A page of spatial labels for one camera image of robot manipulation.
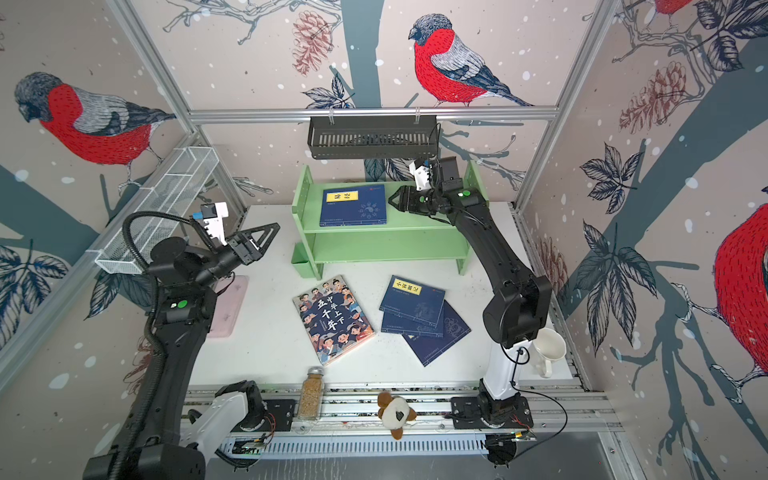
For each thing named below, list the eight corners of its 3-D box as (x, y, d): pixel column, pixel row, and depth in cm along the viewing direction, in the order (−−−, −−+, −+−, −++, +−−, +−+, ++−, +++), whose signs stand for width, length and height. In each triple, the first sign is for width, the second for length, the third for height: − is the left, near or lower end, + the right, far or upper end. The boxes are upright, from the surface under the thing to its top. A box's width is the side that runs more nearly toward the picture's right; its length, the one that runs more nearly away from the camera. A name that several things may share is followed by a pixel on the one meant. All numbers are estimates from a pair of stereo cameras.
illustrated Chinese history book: (322, 367, 83) (321, 364, 81) (293, 301, 96) (291, 298, 94) (376, 334, 89) (375, 331, 87) (342, 277, 102) (341, 273, 100)
